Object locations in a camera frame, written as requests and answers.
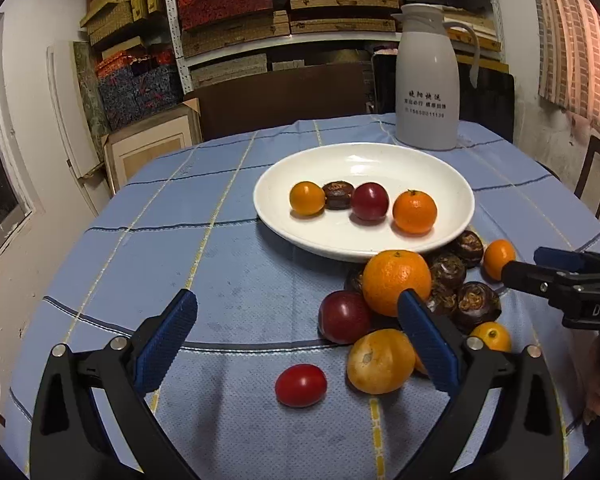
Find red cherry tomato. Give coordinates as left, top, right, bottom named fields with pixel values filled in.
left=274, top=363, right=328, bottom=408

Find red patterned flat box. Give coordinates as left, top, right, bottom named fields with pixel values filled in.
left=175, top=0, right=271, bottom=31

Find person's right hand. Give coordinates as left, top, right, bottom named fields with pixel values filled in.
left=581, top=340, right=600, bottom=427

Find blue checked tablecloth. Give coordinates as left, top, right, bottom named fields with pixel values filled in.
left=4, top=112, right=600, bottom=480

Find small deep orange kumquat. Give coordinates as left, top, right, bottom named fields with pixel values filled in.
left=482, top=239, right=517, bottom=281

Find brown wooden board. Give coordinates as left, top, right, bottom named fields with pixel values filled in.
left=182, top=65, right=368, bottom=141

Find dark red plum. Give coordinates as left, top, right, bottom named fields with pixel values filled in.
left=350, top=182, right=390, bottom=223
left=318, top=290, right=373, bottom=345

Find orange tangerine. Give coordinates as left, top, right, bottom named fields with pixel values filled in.
left=392, top=189, right=438, bottom=235

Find window frame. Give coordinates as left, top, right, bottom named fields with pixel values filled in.
left=0, top=15, right=46, bottom=261

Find white round plate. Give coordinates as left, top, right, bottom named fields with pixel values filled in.
left=253, top=142, right=476, bottom=263

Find marble pattern board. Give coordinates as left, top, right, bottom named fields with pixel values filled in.
left=72, top=42, right=111, bottom=156

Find white thermos jug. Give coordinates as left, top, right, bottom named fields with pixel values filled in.
left=391, top=3, right=481, bottom=151

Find pile of yellow woven cases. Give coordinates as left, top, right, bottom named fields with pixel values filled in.
left=80, top=0, right=163, bottom=53

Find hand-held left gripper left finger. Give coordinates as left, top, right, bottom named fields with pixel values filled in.
left=29, top=288, right=199, bottom=480

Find blue patterned fabric boxes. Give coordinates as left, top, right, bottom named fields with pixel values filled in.
left=97, top=62, right=183, bottom=131

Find orange red patterned boxes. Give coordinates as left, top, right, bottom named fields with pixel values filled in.
left=96, top=50, right=173, bottom=78

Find white metal shelf unit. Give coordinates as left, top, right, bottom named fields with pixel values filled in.
left=161, top=0, right=506, bottom=96

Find stack of woven flat boxes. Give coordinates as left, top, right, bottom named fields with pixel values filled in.
left=171, top=0, right=509, bottom=88

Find striped curtain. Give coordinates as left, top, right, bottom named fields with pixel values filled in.
left=527, top=0, right=600, bottom=136

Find large orange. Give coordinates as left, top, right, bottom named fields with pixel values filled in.
left=362, top=249, right=433, bottom=318

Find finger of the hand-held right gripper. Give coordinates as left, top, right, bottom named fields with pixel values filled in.
left=500, top=259, right=568, bottom=306
left=533, top=246, right=600, bottom=281

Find pale yellow orange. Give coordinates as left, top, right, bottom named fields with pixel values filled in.
left=346, top=328, right=417, bottom=395

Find white leaning board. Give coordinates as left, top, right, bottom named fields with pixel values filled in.
left=47, top=42, right=101, bottom=178

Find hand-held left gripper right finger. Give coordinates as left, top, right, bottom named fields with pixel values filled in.
left=397, top=288, right=565, bottom=480

